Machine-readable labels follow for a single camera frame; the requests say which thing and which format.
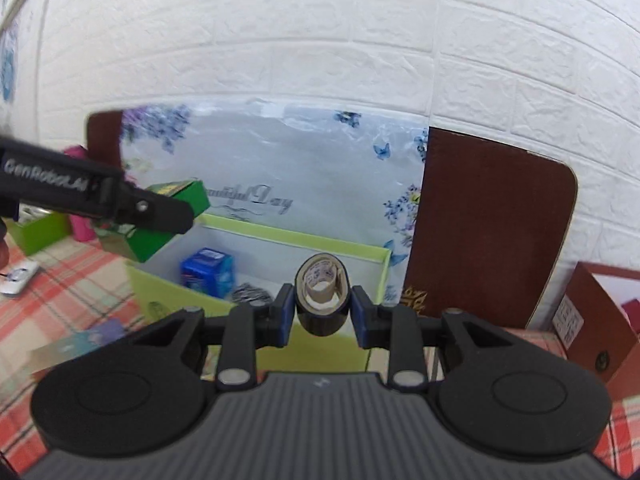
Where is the black tape roll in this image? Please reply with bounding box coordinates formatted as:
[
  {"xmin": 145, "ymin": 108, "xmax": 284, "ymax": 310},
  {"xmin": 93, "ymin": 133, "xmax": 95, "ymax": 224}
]
[{"xmin": 294, "ymin": 252, "xmax": 350, "ymax": 337}]

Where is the dark green small box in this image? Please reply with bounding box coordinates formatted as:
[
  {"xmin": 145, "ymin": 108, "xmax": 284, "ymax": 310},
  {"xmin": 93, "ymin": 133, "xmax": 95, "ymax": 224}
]
[{"xmin": 92, "ymin": 180, "xmax": 209, "ymax": 262}]

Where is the operator hand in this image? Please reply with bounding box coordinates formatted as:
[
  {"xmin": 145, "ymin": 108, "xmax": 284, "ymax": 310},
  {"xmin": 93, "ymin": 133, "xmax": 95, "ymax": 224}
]
[{"xmin": 0, "ymin": 220, "xmax": 10, "ymax": 269}]

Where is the green tray box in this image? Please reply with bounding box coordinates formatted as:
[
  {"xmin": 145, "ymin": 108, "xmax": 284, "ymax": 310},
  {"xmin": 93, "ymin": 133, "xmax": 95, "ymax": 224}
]
[{"xmin": 6, "ymin": 205, "xmax": 72, "ymax": 256}]

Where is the blue small box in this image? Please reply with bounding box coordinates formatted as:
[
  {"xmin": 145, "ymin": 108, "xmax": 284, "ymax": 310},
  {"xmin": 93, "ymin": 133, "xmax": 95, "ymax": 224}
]
[{"xmin": 180, "ymin": 247, "xmax": 235, "ymax": 299}]

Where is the light green shoe box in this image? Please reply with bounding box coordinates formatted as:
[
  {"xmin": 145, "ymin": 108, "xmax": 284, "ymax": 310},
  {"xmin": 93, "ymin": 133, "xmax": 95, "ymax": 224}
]
[{"xmin": 126, "ymin": 214, "xmax": 390, "ymax": 373}]

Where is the pink thermos bottle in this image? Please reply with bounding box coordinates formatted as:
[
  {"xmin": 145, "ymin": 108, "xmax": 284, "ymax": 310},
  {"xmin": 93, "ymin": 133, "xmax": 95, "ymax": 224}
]
[{"xmin": 63, "ymin": 145, "xmax": 96, "ymax": 243}]

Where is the white charger device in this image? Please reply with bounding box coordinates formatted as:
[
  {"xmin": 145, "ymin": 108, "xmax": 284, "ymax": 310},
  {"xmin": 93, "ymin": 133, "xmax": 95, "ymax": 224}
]
[{"xmin": 0, "ymin": 260, "xmax": 40, "ymax": 296}]

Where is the plaid bed sheet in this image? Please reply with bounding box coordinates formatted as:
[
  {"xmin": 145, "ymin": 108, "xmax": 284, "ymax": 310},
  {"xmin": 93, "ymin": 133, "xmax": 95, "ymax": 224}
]
[{"xmin": 1, "ymin": 238, "xmax": 639, "ymax": 477}]

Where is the dark brown headboard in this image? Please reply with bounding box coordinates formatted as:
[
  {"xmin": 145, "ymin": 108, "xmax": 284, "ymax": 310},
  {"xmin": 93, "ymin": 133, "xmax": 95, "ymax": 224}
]
[{"xmin": 86, "ymin": 110, "xmax": 577, "ymax": 328}]

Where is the floral pillow Beautiful Day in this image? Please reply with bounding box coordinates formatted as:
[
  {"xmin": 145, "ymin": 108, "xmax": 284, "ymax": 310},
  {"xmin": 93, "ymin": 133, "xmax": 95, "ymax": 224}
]
[{"xmin": 119, "ymin": 101, "xmax": 428, "ymax": 304}]

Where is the brown cardboard box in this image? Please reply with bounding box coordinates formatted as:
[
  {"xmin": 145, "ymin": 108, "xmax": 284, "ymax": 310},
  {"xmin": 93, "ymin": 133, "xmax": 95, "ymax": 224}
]
[{"xmin": 552, "ymin": 262, "xmax": 639, "ymax": 401}]

